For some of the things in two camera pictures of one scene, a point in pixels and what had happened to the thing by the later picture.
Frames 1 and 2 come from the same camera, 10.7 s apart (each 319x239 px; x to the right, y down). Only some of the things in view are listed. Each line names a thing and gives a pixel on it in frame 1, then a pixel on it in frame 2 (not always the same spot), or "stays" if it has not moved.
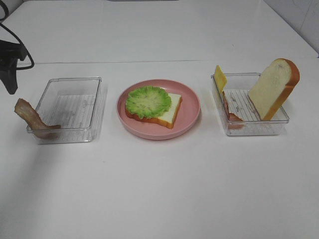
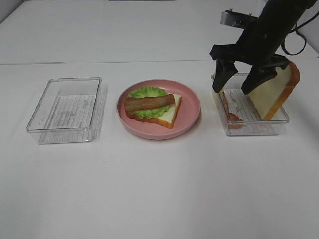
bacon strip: x=232 y=117 stays
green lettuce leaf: x=148 y=102 stays
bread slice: x=167 y=118 stays
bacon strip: x=23 y=108 to x=136 y=103
